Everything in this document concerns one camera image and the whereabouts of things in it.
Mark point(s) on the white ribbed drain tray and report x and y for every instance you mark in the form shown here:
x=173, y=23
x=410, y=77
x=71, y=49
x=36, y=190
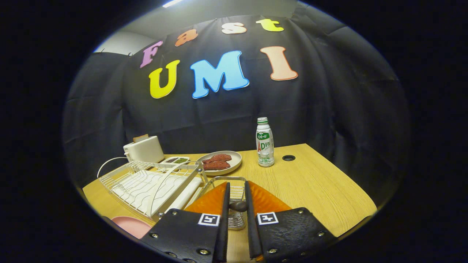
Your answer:
x=182, y=199

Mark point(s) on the green beans heap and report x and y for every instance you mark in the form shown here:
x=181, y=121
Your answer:
x=181, y=160

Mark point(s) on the white divided tray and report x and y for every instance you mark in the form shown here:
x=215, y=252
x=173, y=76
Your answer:
x=163, y=161

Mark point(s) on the toast slice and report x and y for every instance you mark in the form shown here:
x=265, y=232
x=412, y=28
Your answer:
x=140, y=138

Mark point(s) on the pink plate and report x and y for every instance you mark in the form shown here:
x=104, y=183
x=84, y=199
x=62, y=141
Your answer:
x=131, y=226

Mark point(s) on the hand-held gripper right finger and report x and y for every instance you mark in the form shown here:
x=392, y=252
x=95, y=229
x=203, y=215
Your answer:
x=252, y=233

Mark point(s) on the beige round plate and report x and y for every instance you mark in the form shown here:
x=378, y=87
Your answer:
x=236, y=159

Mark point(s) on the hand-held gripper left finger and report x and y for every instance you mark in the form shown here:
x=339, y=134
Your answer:
x=223, y=233

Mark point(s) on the black backdrop cloth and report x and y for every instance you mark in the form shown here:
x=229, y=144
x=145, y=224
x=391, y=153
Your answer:
x=329, y=109

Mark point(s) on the red meat slice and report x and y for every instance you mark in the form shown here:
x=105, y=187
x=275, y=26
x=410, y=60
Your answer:
x=221, y=157
x=216, y=165

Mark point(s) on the white toaster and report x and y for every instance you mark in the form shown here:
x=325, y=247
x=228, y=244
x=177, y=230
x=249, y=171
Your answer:
x=144, y=149

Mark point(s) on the white green label drink bottle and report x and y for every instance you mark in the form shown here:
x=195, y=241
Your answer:
x=265, y=146

